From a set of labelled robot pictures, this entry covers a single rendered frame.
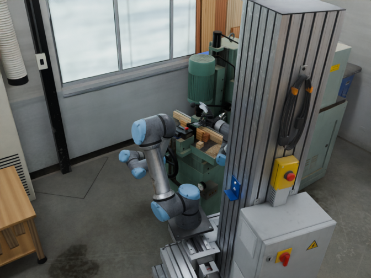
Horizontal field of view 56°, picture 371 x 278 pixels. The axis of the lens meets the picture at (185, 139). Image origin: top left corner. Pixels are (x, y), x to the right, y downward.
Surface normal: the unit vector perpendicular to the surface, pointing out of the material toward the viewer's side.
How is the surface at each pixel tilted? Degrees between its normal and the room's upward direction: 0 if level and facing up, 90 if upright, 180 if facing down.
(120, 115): 90
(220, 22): 87
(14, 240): 1
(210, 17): 87
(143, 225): 0
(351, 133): 90
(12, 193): 0
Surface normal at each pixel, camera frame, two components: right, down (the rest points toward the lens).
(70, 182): 0.03, -0.84
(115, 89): 0.58, 0.46
